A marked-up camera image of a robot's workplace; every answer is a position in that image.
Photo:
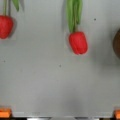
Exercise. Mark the brown cylindrical vase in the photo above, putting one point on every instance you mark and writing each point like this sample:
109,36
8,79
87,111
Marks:
116,44

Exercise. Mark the orange table clamp left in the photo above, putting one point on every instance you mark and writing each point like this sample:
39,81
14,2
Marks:
5,113

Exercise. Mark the orange table clamp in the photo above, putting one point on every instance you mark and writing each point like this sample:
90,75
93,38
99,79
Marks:
117,114
5,113

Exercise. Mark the orange table clamp right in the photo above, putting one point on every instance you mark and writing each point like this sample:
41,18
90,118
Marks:
117,114

